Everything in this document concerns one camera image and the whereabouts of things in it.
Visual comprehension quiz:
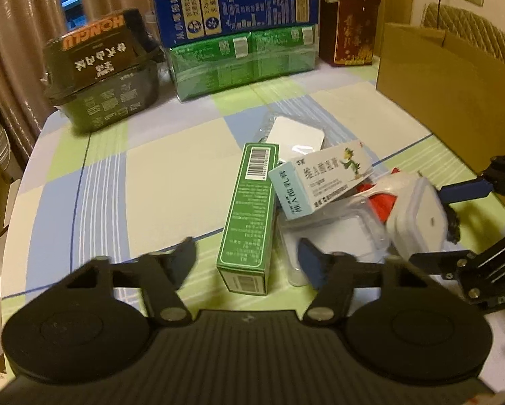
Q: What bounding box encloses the quilted chair back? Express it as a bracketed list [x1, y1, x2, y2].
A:
[420, 2, 505, 73]

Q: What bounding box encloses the flat clear plastic container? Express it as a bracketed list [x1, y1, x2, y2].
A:
[277, 206, 391, 288]

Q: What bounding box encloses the green carton pack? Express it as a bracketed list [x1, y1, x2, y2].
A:
[167, 25, 320, 102]

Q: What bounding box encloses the blue printed carton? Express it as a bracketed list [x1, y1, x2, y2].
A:
[150, 0, 321, 47]

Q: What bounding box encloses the dark red gift box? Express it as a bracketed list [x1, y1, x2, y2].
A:
[318, 0, 382, 68]

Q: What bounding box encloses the brown cardboard box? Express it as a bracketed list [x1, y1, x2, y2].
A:
[375, 22, 505, 177]

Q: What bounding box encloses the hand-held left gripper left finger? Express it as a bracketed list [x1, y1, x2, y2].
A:
[64, 236, 199, 328]

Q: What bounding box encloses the white card in clear bag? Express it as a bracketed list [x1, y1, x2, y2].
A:
[258, 111, 326, 155]

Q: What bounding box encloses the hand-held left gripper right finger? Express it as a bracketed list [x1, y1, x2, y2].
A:
[298, 237, 433, 328]

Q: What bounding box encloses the beige curtain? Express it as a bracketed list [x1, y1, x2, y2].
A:
[0, 0, 165, 170]

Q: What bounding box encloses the clear container with white lid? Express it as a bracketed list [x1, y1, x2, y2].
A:
[386, 174, 452, 259]

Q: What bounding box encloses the black power cable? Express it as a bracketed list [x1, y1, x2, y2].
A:
[437, 0, 452, 32]

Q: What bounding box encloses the long green box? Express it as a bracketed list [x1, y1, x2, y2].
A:
[216, 142, 281, 296]

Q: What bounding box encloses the white medicine box parrot print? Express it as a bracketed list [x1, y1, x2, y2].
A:
[268, 139, 375, 221]

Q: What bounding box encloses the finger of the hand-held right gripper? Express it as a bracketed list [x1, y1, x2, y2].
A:
[439, 155, 505, 212]
[408, 250, 476, 278]

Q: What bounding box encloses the red snack packet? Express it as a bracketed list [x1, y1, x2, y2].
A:
[359, 181, 399, 225]

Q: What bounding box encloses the black food container box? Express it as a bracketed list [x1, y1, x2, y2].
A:
[41, 7, 163, 136]

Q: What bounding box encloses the desktop with checked tablecloth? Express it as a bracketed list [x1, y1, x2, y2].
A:
[0, 53, 505, 391]

